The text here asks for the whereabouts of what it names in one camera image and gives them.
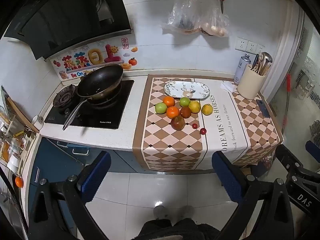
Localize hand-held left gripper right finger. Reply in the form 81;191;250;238
212;151;295;240

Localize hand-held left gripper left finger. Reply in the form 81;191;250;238
28;151;112;240

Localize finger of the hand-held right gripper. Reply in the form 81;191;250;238
305;140;320;156
275;144;305;180

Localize patterned ceramic plate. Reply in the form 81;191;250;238
164;81;210;99

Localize blue kitchen cabinet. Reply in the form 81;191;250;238
27;137;150;230

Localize grey slipper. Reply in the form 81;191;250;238
153;205;170;221
176;205;195;220

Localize dark blue flat object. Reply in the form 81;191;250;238
256;99;271;118

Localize black gas stove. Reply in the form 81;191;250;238
44;79;135;130

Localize checkered tablecloth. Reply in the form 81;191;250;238
132;74;284;174

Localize person's legs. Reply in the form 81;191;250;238
134;217;215;240

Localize cream utensil holder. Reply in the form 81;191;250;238
237;64;266;100

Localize white mug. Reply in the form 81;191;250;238
32;115;45;128

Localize glass sliding door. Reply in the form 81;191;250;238
270;12;320;145

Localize cluttered storage rack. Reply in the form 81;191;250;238
0;85;38;178

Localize white tissue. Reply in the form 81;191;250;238
220;81;237;92

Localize black frying pan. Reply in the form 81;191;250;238
62;64;124;130

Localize bundle of chopsticks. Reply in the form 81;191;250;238
257;52;268;76

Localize grey spray can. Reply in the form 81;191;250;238
234;54;251;85

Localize metal ladle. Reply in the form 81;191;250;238
261;52;273;75

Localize clear plastic bag pale contents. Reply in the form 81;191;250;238
200;4;230;37

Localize black range hood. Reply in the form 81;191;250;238
4;0;132;60

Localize clear plastic bag dark contents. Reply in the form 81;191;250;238
161;0;204;34

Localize colourful wall sticker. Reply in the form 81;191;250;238
51;44;138;80

